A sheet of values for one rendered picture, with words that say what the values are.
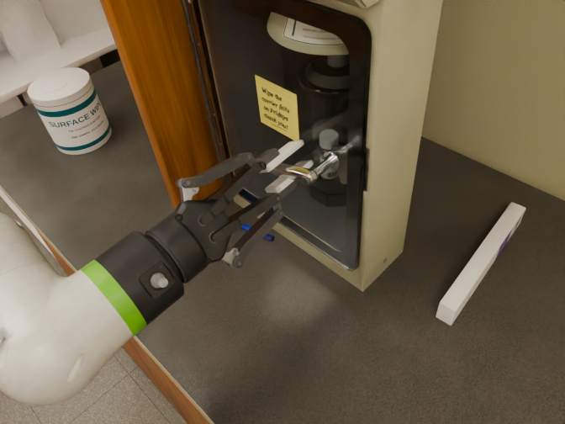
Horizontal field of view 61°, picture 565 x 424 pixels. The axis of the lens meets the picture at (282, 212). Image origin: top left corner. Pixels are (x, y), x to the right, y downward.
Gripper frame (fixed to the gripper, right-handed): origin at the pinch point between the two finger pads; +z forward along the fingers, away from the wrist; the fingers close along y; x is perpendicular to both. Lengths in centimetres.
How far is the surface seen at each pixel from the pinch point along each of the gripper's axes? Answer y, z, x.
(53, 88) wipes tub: 27, -6, 58
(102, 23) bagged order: 42, 32, 112
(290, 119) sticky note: 5.1, 3.5, -1.1
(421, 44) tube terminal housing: 7.0, 12.5, -17.2
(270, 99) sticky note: 8.3, 3.6, 1.1
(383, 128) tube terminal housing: 0.4, 6.5, -13.0
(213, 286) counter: -15.3, -11.4, 20.4
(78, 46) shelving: 39, 20, 109
